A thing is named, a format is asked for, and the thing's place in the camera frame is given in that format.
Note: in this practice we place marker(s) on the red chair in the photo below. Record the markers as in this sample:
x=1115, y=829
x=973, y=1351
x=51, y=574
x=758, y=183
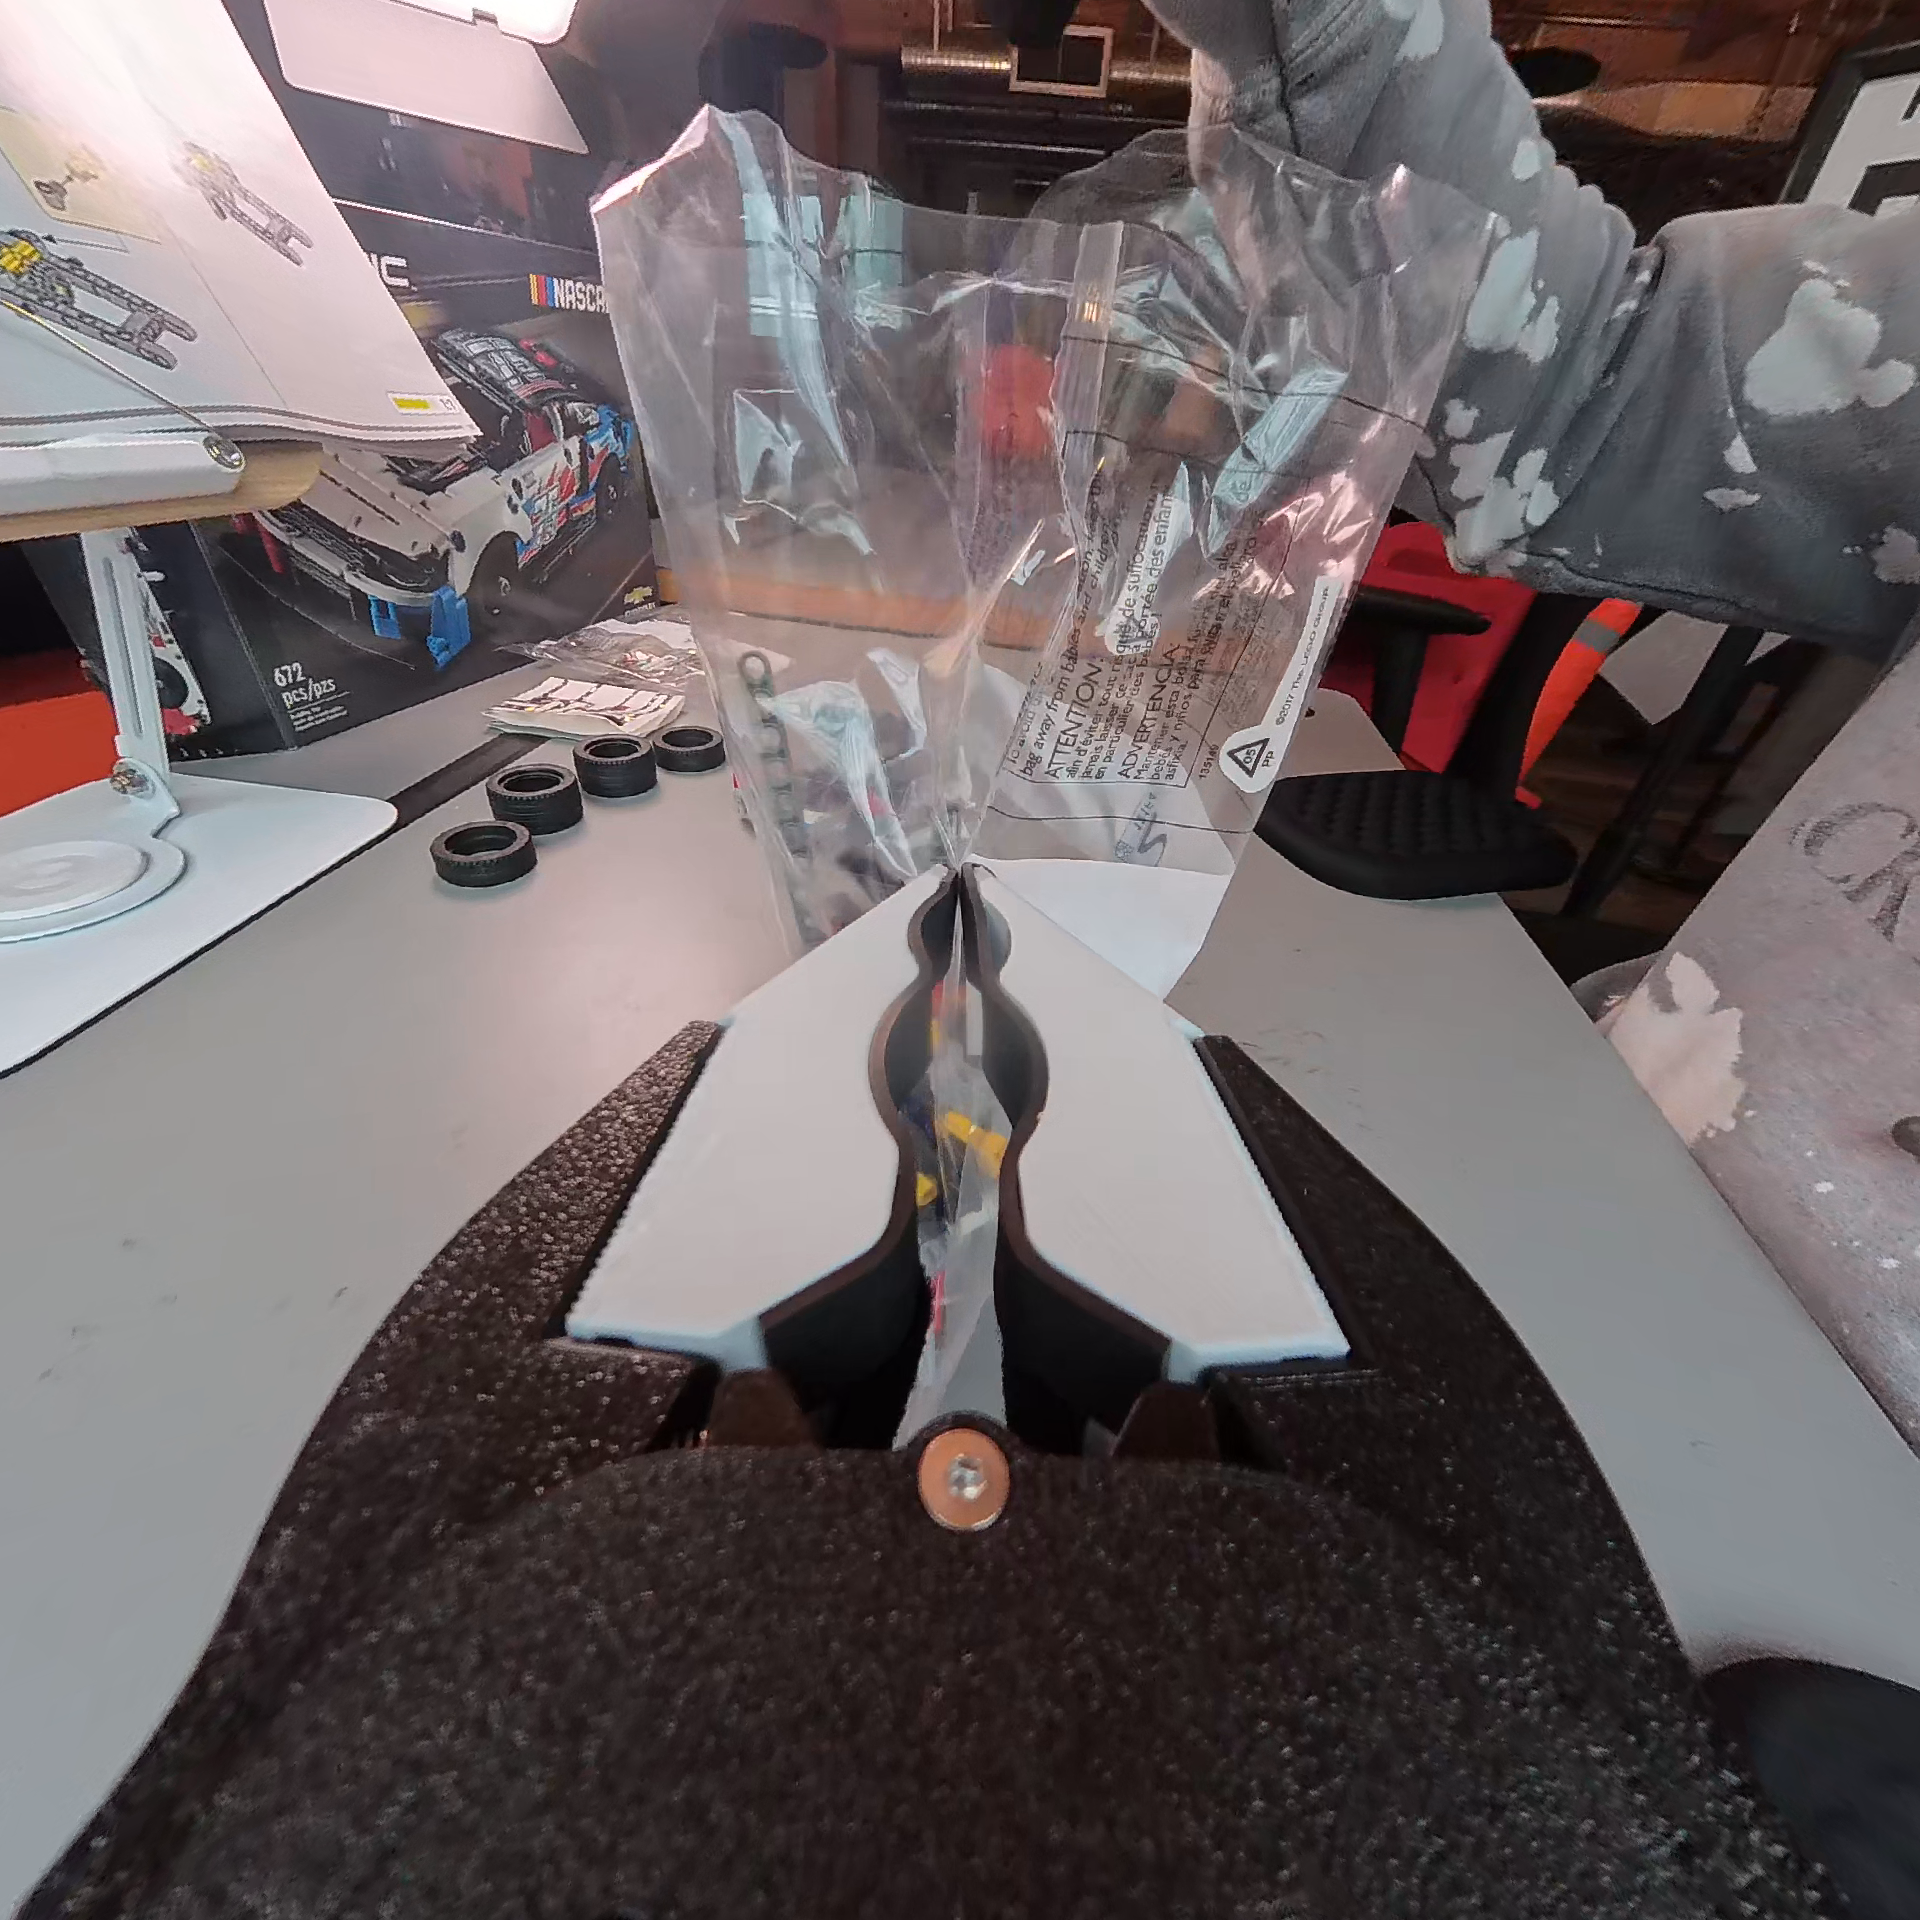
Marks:
x=1425, y=598

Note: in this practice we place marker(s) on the toy car box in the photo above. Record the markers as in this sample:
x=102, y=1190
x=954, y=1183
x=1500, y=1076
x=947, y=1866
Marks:
x=452, y=494

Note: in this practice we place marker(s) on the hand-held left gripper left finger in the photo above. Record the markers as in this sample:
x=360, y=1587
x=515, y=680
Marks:
x=748, y=1186

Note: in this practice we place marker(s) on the person's right forearm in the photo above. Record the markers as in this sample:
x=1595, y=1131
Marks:
x=1651, y=376

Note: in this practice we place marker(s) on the crumpled empty clear bags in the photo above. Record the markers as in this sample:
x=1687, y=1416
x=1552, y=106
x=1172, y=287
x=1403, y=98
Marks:
x=614, y=654

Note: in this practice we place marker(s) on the white book stand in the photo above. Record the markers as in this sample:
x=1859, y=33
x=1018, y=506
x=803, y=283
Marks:
x=151, y=869

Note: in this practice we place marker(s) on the black wrist rest pad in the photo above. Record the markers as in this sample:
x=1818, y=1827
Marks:
x=1440, y=840

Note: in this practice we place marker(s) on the large clear plastic bag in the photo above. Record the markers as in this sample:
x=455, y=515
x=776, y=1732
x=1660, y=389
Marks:
x=898, y=453

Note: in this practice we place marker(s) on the orange safety vest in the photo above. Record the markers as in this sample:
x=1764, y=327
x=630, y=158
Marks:
x=1580, y=673

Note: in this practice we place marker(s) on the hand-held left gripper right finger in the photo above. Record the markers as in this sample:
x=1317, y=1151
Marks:
x=1171, y=1201

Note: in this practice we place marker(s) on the sticker sheet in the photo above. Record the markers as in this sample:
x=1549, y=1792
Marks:
x=585, y=706

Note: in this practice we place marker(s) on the instruction booklet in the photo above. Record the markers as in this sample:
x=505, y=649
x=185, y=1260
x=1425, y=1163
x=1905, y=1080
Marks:
x=180, y=255

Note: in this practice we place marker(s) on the studio light panel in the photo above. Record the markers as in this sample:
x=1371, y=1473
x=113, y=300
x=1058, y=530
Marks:
x=434, y=66

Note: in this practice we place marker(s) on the black framed marker sign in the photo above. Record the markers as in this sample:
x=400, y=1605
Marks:
x=1859, y=134

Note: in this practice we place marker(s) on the grey desk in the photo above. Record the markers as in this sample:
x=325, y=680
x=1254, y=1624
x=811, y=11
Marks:
x=302, y=1142

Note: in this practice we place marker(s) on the black toy tyre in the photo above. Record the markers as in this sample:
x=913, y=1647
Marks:
x=687, y=747
x=614, y=765
x=483, y=857
x=538, y=797

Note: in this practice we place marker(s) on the small clear bag of parts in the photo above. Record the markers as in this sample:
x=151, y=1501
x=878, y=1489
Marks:
x=960, y=1142

